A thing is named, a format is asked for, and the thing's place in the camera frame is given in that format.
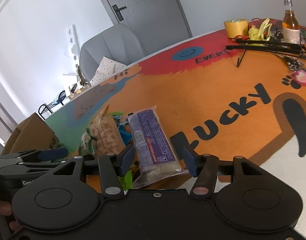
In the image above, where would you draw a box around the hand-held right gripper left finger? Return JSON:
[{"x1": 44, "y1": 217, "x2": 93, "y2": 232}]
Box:
[{"x1": 46, "y1": 144, "x2": 136, "y2": 197}]

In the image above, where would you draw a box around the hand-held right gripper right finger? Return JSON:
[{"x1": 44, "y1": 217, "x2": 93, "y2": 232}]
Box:
[{"x1": 182, "y1": 145, "x2": 267, "y2": 197}]

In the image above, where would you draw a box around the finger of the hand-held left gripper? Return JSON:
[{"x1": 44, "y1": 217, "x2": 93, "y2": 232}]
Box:
[
  {"x1": 0, "y1": 147, "x2": 69, "y2": 162},
  {"x1": 0, "y1": 160, "x2": 68, "y2": 175}
]

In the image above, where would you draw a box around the brown cardboard box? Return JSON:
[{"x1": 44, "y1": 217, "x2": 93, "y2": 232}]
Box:
[{"x1": 1, "y1": 112, "x2": 60, "y2": 156}]

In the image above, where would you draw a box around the purple snack packet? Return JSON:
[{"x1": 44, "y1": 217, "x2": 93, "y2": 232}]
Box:
[{"x1": 127, "y1": 106, "x2": 190, "y2": 188}]

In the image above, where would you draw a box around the person's left hand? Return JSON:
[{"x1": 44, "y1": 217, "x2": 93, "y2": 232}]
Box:
[{"x1": 0, "y1": 199, "x2": 21, "y2": 233}]

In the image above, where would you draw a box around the light green snack packet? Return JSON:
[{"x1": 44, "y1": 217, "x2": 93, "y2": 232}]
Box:
[{"x1": 119, "y1": 169, "x2": 134, "y2": 191}]

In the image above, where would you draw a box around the blue snack packet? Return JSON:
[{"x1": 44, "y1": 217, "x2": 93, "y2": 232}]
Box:
[{"x1": 112, "y1": 112, "x2": 133, "y2": 145}]

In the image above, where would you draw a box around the clear cracker packet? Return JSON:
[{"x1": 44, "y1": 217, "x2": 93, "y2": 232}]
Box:
[{"x1": 90, "y1": 104, "x2": 126, "y2": 156}]

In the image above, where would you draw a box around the green and white snack packet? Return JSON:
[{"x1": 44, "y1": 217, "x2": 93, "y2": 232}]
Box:
[{"x1": 79, "y1": 127, "x2": 99, "y2": 156}]

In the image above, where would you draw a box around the black shoe rack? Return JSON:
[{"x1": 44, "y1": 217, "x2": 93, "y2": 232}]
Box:
[{"x1": 37, "y1": 91, "x2": 67, "y2": 121}]

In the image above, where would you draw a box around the brown paper clutter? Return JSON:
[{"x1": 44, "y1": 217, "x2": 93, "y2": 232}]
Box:
[{"x1": 67, "y1": 65, "x2": 91, "y2": 98}]

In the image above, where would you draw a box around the white dotted cushion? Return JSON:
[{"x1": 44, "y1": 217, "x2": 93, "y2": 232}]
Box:
[{"x1": 89, "y1": 56, "x2": 129, "y2": 86}]

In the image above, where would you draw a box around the grey chair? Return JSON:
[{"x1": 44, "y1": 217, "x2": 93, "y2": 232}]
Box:
[{"x1": 79, "y1": 23, "x2": 146, "y2": 84}]

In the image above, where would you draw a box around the white board with holes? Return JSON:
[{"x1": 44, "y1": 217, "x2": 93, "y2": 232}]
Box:
[{"x1": 62, "y1": 24, "x2": 81, "y2": 77}]

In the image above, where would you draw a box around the black folding stand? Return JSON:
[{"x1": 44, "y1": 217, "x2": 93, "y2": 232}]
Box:
[{"x1": 225, "y1": 38, "x2": 306, "y2": 68}]

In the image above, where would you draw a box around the yellow tape roll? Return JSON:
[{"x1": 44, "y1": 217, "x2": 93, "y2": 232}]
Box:
[{"x1": 223, "y1": 18, "x2": 249, "y2": 39}]

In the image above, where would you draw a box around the yellow plastic bag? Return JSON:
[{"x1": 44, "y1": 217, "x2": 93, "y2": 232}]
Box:
[{"x1": 248, "y1": 18, "x2": 273, "y2": 42}]

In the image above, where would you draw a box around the grey door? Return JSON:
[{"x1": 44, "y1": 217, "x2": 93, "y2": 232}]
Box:
[{"x1": 90, "y1": 0, "x2": 194, "y2": 61}]

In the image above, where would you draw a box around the amber glass bottle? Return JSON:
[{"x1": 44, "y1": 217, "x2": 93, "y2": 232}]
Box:
[{"x1": 282, "y1": 0, "x2": 301, "y2": 45}]

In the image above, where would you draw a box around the pink keychain with keys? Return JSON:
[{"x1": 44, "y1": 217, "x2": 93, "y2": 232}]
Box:
[{"x1": 283, "y1": 54, "x2": 306, "y2": 86}]

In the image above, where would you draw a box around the black door handle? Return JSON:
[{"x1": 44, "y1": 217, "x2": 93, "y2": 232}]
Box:
[{"x1": 112, "y1": 4, "x2": 127, "y2": 22}]

